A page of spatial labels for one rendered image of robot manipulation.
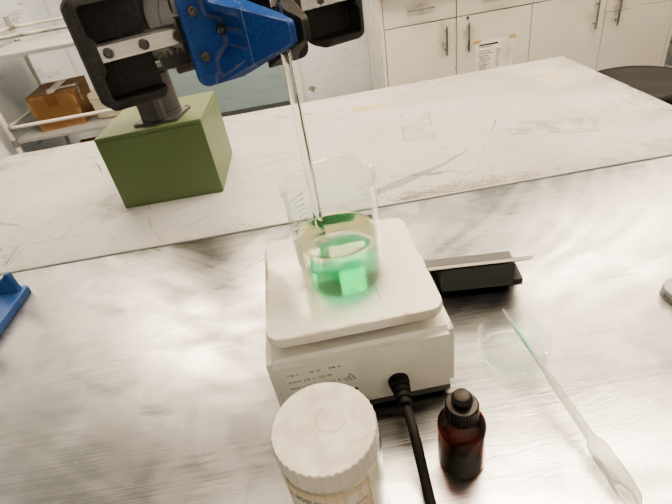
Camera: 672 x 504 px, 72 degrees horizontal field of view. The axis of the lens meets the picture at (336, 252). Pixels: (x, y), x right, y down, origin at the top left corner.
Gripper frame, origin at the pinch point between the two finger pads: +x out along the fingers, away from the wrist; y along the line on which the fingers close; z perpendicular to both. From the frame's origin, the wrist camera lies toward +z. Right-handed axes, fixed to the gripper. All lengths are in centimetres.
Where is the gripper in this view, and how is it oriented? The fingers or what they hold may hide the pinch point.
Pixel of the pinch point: (269, 25)
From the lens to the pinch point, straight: 28.7
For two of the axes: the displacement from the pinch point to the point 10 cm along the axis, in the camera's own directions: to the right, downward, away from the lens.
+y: 8.3, -4.2, 3.7
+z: -1.4, -8.0, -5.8
